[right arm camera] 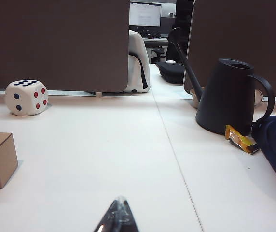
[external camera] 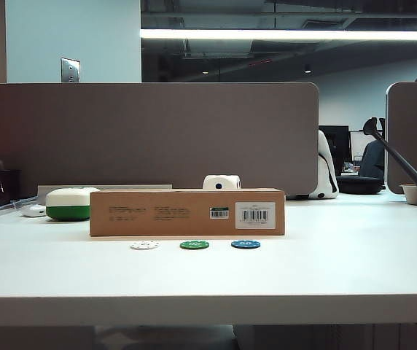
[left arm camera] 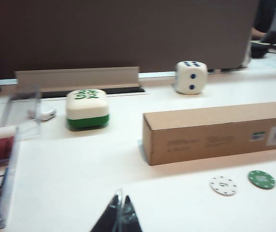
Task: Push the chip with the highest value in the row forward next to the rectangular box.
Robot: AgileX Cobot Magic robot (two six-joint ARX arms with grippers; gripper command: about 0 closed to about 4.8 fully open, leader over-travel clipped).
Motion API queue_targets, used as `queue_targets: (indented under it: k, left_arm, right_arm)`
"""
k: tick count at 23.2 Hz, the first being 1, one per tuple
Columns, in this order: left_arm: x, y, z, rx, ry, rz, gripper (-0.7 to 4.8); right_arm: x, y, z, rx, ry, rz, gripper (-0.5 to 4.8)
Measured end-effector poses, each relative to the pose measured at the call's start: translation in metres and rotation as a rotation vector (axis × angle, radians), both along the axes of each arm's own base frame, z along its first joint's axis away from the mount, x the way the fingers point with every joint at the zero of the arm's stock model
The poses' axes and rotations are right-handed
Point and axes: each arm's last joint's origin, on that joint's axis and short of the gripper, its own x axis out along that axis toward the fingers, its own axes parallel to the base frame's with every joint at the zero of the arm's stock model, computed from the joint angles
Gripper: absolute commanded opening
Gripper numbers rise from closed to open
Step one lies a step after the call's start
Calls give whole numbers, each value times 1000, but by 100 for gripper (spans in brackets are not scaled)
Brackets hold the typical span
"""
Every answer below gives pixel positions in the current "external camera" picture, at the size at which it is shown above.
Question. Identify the narrow grey desk divider panel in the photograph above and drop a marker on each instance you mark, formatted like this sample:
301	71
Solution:
412	127

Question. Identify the white poker chip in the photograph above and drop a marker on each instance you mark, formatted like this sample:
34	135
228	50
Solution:
144	245

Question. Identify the clear acrylic sheet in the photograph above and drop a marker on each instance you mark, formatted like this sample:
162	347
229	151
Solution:
15	205

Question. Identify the white and black plush toy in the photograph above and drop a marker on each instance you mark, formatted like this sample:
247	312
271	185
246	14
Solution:
327	182

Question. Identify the wide grey desk divider panel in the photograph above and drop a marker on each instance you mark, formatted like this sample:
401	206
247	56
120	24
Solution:
139	135

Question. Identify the small white earbuds case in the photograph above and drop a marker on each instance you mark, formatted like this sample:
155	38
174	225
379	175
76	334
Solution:
33	210

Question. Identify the black round cushion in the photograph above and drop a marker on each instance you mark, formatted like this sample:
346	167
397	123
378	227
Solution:
361	185

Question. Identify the white die with blue dot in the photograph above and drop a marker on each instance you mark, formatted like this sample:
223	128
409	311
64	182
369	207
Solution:
226	181

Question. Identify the white paper bowl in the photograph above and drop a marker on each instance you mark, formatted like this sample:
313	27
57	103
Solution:
414	195

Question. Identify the blue poker chip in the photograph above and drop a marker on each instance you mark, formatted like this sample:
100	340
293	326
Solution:
245	244

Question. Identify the metal wall switch plate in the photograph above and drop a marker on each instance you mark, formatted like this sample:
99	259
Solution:
70	70

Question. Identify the lit white computer monitor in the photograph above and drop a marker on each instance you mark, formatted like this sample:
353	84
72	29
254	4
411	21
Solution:
358	142

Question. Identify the green and white lidded container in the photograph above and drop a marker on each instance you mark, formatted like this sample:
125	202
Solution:
66	204

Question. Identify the green poker chip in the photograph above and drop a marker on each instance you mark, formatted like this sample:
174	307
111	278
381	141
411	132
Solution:
194	244

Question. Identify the blue office chair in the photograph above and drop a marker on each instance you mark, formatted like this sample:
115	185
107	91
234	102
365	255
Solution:
372	160

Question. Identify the brown rectangular cardboard box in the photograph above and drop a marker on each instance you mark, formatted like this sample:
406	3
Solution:
164	215

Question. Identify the black box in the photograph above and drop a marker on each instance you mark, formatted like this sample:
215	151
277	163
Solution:
0	187

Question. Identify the long ceiling light strip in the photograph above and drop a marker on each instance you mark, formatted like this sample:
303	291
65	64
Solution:
285	34

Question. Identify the black computer monitor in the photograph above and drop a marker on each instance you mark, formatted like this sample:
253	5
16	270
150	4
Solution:
339	146

